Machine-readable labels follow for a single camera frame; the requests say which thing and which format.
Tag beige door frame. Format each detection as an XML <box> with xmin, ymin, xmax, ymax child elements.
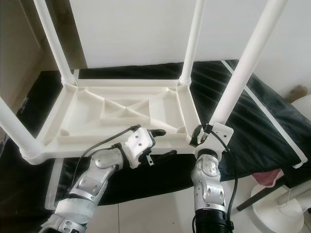
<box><xmin>22</xmin><ymin>0</ymin><xmax>49</xmax><ymax>47</ymax></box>

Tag small tan object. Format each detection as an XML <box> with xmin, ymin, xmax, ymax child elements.
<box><xmin>287</xmin><ymin>85</ymin><xmax>310</xmax><ymax>103</ymax></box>

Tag black table cloth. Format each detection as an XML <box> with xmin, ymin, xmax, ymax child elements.
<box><xmin>0</xmin><ymin>59</ymin><xmax>311</xmax><ymax>233</ymax></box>

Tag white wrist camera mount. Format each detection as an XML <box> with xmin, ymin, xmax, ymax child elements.
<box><xmin>194</xmin><ymin>122</ymin><xmax>233</xmax><ymax>156</ymax></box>
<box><xmin>122</xmin><ymin>127</ymin><xmax>157</xmax><ymax>169</ymax></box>

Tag pink cloth item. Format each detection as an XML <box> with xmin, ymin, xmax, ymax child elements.
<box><xmin>253</xmin><ymin>169</ymin><xmax>284</xmax><ymax>186</ymax></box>

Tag white round stand base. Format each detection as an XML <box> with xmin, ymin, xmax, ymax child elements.
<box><xmin>250</xmin><ymin>180</ymin><xmax>311</xmax><ymax>233</ymax></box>

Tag white rounded object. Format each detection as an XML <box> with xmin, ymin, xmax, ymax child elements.
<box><xmin>292</xmin><ymin>95</ymin><xmax>311</xmax><ymax>147</ymax></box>

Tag black stand bar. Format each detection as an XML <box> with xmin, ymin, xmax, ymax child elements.
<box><xmin>237</xmin><ymin>180</ymin><xmax>288</xmax><ymax>212</ymax></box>

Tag white plastic children table top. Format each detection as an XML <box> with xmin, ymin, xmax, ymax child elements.
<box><xmin>24</xmin><ymin>77</ymin><xmax>202</xmax><ymax>158</ymax></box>

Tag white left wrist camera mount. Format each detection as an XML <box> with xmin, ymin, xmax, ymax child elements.
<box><xmin>122</xmin><ymin>127</ymin><xmax>157</xmax><ymax>169</ymax></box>

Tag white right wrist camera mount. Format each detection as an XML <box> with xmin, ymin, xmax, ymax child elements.
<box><xmin>194</xmin><ymin>122</ymin><xmax>233</xmax><ymax>156</ymax></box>

